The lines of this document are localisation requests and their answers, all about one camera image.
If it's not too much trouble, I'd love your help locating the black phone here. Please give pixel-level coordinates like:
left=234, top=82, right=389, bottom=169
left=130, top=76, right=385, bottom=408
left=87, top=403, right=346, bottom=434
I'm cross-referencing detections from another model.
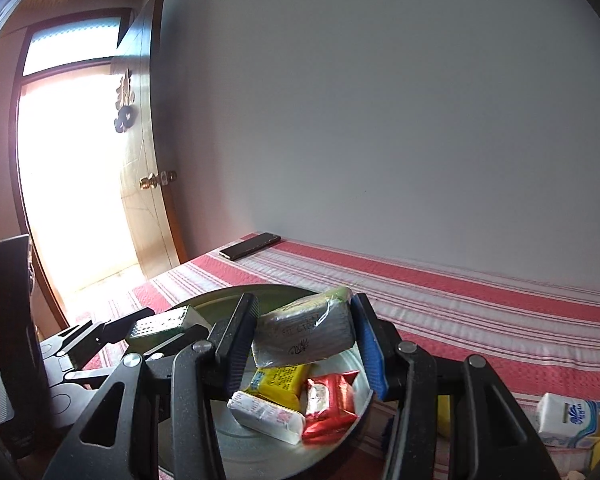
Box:
left=218, top=232, right=281, bottom=262

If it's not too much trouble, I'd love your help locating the white blue tissue pack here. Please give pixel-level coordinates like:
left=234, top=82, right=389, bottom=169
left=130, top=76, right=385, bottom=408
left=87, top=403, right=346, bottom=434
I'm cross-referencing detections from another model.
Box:
left=536, top=391, right=600, bottom=450

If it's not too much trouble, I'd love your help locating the large green snack packet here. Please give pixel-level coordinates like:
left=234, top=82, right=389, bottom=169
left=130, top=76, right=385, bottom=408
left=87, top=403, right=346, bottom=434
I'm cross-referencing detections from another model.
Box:
left=252, top=287, right=357, bottom=367

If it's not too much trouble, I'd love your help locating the red striped cloth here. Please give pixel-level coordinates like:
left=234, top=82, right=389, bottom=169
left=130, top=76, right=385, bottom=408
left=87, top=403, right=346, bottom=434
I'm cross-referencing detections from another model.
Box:
left=67, top=232, right=600, bottom=480

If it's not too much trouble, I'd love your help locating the brass door handle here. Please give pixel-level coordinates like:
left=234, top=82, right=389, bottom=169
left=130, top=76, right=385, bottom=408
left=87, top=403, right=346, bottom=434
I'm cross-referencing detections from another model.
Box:
left=139, top=170, right=178, bottom=191

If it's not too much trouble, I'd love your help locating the red snack packet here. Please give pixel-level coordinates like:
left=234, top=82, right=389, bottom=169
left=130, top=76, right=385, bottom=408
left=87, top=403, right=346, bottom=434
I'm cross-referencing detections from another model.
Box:
left=301, top=371, right=362, bottom=445

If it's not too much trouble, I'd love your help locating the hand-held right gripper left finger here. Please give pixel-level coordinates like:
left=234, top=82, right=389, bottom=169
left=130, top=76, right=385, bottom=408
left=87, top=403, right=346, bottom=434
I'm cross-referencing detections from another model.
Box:
left=40, top=292, right=261, bottom=480

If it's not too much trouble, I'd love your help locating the black round tin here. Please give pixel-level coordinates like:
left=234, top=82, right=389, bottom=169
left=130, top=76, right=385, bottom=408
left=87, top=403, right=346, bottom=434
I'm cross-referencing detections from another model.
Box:
left=157, top=284, right=376, bottom=480

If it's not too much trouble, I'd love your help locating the yellow snack packet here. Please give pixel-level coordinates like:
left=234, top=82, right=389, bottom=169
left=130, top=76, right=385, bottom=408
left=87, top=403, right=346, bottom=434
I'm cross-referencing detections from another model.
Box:
left=244, top=364, right=312, bottom=411

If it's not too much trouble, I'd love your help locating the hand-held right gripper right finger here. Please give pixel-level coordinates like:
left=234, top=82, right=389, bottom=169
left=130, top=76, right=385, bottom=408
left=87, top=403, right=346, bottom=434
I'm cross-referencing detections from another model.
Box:
left=351, top=292, right=563, bottom=480

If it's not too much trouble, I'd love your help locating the white snack packet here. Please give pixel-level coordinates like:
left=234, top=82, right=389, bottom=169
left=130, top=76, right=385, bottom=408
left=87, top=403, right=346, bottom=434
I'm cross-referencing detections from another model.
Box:
left=227, top=391, right=305, bottom=445

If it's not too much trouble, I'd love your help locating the wooden door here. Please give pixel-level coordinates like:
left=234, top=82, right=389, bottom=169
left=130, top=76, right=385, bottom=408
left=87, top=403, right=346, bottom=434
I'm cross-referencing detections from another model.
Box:
left=109, top=0, right=186, bottom=281

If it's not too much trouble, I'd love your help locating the transom window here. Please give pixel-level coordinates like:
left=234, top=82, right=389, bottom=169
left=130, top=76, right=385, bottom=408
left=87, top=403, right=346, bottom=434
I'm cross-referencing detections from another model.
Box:
left=22, top=16, right=126, bottom=75

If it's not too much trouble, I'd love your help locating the dark door ornament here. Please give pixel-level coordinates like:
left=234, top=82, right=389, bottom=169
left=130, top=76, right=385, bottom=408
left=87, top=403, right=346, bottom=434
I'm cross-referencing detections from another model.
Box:
left=112, top=71, right=137, bottom=135

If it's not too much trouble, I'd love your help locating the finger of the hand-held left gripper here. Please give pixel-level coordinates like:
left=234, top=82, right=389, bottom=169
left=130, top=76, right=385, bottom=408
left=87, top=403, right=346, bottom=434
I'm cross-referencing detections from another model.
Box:
left=44, top=307, right=157, bottom=360
left=61, top=324, right=213, bottom=387

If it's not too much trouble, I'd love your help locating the dark wooden door frame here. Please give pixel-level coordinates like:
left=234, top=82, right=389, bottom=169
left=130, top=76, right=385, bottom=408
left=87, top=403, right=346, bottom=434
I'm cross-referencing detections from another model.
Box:
left=14, top=7, right=133, bottom=331

